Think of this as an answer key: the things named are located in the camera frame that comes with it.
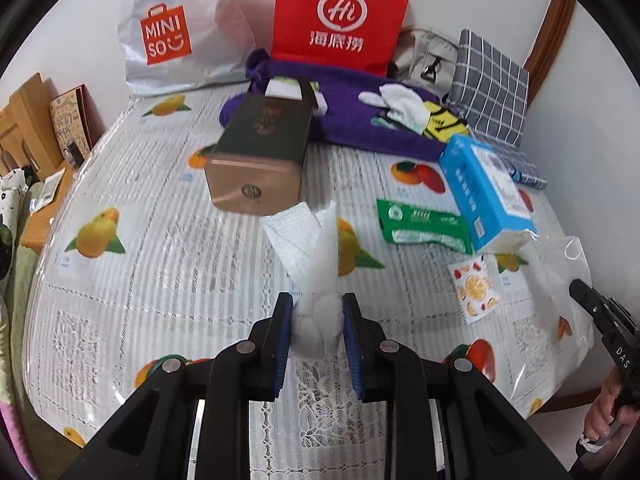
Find blue tissue package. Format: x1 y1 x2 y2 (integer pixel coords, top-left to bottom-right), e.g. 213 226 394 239
439 134 536 254

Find brown patterned book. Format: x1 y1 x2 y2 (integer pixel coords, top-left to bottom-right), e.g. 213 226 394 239
49 84 94 169

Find orange slice print packet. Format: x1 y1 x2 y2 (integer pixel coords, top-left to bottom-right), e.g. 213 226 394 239
448 255 501 324

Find white paper towel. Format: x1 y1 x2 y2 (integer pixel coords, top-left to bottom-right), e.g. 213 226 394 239
260 202 344 360

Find grey canvas bag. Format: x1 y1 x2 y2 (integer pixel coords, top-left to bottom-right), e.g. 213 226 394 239
387 27 458 99

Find dark green gift box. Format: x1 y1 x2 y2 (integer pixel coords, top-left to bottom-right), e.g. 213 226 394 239
205 93 312 216

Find purple fleece blanket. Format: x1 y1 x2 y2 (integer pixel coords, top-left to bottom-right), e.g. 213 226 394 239
245 49 445 162

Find grey checked cushion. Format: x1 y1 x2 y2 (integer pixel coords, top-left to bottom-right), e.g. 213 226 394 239
445 29 548 190

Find green wet wipes packet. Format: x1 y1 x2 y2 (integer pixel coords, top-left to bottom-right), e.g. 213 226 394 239
376 200 474 255

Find clear plastic bag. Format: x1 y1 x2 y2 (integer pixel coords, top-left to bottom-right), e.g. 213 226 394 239
496 234 593 367

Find right hand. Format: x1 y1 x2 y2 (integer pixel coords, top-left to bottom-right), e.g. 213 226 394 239
584 368 622 441

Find white Miniso plastic bag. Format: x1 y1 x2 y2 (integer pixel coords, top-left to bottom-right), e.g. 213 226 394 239
117 0 256 98

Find red paper shopping bag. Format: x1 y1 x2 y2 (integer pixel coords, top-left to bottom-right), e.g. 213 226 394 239
271 0 409 76

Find brown wooden door frame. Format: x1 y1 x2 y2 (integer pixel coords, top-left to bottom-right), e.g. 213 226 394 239
524 0 576 105

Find yellow black mesh pouch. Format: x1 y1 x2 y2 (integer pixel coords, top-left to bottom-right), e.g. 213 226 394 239
423 101 470 143

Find wooden bedside table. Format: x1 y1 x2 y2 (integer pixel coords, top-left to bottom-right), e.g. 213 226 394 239
18 159 82 256

